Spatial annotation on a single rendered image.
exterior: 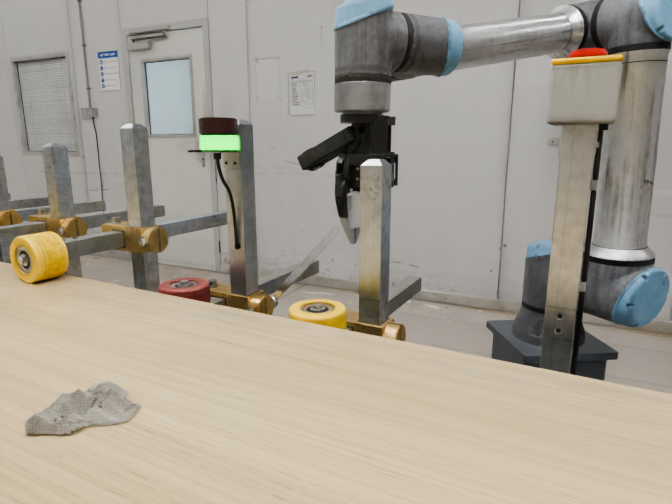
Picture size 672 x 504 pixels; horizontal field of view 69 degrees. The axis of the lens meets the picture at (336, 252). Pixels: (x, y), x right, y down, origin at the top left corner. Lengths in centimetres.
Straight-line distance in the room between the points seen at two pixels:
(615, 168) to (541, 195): 215
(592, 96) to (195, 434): 52
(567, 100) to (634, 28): 65
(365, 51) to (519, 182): 269
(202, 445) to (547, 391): 31
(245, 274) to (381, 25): 45
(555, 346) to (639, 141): 67
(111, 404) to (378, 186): 43
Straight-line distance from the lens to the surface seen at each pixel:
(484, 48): 111
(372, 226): 71
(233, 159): 83
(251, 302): 85
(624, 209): 126
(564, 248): 65
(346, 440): 41
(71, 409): 49
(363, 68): 78
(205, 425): 44
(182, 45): 460
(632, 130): 125
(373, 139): 79
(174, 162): 465
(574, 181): 64
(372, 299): 73
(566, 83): 63
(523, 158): 338
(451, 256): 353
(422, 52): 84
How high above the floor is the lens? 113
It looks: 13 degrees down
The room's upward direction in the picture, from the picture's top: straight up
